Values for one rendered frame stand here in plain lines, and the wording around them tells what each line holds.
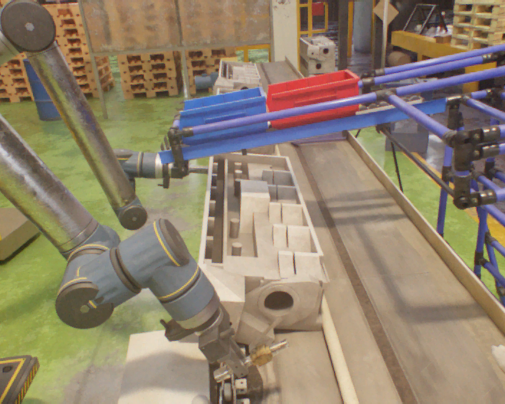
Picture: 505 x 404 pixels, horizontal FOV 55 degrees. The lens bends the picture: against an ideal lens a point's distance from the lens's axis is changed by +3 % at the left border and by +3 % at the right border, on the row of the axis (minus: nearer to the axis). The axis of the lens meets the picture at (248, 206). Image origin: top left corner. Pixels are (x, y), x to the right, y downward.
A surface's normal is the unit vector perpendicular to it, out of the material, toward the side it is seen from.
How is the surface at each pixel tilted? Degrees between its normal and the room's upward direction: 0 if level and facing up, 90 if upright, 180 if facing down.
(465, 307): 2
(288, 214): 31
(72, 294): 84
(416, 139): 90
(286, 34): 90
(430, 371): 0
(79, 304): 90
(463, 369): 0
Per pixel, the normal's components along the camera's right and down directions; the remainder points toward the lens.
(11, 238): 0.98, 0.00
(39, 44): 0.46, 0.45
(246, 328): 0.04, 0.42
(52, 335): -0.07, -0.90
